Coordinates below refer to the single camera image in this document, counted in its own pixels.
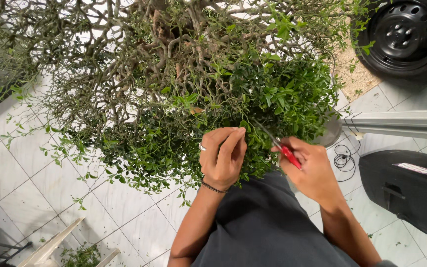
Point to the person's left hand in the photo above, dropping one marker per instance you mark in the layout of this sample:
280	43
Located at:
221	170

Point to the person's right hand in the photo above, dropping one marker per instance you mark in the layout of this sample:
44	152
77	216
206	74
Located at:
311	174

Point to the person's right fingers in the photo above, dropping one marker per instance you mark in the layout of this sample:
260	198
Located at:
297	145

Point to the green bonsai tree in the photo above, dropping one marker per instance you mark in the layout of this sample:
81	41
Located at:
169	92

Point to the grey plant pot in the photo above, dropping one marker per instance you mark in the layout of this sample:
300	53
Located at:
330	131

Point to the person's dark grey shirt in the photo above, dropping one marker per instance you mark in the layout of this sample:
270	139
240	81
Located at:
261	226

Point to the grey metal beam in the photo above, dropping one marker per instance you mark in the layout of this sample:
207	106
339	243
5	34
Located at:
402	124

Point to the black loudspeaker box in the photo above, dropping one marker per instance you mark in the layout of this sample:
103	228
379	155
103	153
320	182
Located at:
410	193

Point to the black car wheel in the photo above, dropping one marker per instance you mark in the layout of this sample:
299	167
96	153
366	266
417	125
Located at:
406	37

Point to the pile of cut green leaves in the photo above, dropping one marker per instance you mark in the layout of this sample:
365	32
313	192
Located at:
82	256

